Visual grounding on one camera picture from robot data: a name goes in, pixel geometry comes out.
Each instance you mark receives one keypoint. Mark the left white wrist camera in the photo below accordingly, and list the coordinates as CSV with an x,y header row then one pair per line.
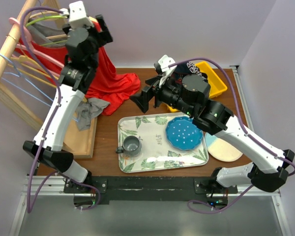
x,y
77,15

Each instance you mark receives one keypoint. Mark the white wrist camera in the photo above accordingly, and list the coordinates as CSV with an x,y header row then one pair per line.
x,y
77,15
164,68

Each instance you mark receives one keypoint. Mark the grey tank top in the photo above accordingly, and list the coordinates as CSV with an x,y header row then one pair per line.
x,y
86,111

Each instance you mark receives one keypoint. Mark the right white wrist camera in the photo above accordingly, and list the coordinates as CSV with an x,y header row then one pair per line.
x,y
164,68

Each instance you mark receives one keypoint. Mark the beige wooden hanger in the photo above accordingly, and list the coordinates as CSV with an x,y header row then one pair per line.
x,y
48,16

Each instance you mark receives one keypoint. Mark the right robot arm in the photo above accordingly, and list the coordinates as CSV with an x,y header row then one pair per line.
x,y
268,168

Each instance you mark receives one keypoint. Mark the yellow plastic bin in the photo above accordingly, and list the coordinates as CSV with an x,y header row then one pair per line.
x,y
217,86

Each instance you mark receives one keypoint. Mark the blue dotted plate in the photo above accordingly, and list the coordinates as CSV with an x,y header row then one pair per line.
x,y
182,134

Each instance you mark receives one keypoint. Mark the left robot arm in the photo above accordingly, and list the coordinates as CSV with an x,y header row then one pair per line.
x,y
80,66

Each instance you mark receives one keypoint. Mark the leaf pattern serving tray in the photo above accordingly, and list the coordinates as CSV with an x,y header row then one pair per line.
x,y
157,153

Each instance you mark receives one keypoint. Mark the red tank top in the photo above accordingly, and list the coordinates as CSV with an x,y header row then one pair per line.
x,y
107,85

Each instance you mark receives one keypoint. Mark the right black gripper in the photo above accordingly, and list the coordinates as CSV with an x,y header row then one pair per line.
x,y
142,100

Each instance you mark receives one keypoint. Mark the grey mug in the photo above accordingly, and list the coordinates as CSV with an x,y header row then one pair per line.
x,y
131,146

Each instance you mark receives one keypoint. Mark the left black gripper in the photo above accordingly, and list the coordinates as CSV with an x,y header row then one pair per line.
x,y
104,36

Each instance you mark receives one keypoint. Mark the wooden clothes rack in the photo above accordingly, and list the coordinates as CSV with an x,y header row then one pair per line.
x,y
80,143

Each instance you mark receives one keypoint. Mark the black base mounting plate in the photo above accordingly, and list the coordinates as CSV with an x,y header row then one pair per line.
x,y
157,188

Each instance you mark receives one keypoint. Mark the dark navy maroon garment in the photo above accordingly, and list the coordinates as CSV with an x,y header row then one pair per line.
x,y
185,69

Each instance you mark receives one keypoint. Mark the cream and blue plate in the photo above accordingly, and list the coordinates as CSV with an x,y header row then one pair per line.
x,y
221,150

